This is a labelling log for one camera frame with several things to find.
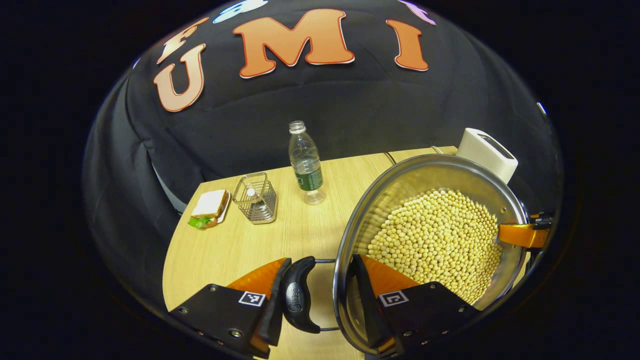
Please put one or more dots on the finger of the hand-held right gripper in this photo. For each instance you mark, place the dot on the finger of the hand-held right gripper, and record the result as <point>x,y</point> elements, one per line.
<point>520,235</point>

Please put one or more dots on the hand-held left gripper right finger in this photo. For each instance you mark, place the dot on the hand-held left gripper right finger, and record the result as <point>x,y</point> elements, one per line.
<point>367,310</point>

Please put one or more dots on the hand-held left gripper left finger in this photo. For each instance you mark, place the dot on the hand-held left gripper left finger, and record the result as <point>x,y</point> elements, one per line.
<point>272,320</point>

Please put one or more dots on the pile of soybeans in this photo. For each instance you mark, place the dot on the pile of soybeans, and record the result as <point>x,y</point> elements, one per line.
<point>440,240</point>

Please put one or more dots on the white toaster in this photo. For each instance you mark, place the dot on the white toaster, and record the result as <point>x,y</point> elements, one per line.
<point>487,152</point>

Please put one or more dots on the sandwich with lettuce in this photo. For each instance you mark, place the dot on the sandwich with lettuce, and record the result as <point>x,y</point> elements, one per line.
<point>210,204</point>

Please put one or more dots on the clear plastic water bottle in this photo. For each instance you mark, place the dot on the clear plastic water bottle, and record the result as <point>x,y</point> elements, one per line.
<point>306,170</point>

